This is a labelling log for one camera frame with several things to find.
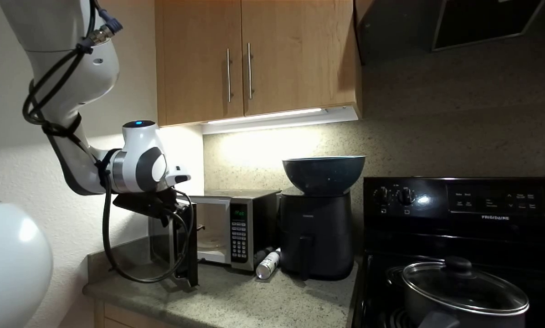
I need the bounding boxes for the pot with glass lid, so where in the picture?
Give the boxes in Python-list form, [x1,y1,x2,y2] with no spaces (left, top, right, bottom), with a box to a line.
[401,257,530,328]

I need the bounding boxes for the black kitchen stove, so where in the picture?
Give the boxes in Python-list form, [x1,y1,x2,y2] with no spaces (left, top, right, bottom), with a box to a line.
[353,177,545,328]

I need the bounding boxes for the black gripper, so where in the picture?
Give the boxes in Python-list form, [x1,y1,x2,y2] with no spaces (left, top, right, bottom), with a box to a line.
[113,189,182,224]

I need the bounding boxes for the small clear bottle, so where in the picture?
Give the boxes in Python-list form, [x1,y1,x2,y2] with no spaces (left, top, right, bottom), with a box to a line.
[255,248,282,280]

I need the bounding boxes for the large teal bowl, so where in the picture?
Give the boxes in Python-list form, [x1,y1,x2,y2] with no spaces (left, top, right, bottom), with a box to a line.
[282,155,364,197]

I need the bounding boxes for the under-cabinet light strip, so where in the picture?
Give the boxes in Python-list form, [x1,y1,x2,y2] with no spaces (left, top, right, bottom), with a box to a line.
[202,105,359,135]

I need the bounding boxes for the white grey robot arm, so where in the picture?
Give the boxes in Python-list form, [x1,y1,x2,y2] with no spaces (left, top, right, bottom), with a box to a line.
[0,0,184,224]

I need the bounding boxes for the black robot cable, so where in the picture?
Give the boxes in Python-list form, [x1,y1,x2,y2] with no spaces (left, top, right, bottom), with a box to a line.
[22,0,198,286]

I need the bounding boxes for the stainless steel black microwave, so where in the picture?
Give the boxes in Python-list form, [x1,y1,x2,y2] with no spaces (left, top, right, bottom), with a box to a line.
[146,189,282,291]

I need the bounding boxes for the black range hood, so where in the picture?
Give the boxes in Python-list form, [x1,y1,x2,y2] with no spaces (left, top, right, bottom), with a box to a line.
[357,0,545,65]

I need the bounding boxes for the wooden upper cabinets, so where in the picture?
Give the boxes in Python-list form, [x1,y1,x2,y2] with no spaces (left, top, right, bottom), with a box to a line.
[155,0,361,126]

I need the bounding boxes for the white round foreground object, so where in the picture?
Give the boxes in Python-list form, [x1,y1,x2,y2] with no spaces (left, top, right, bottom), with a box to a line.
[0,202,53,328]

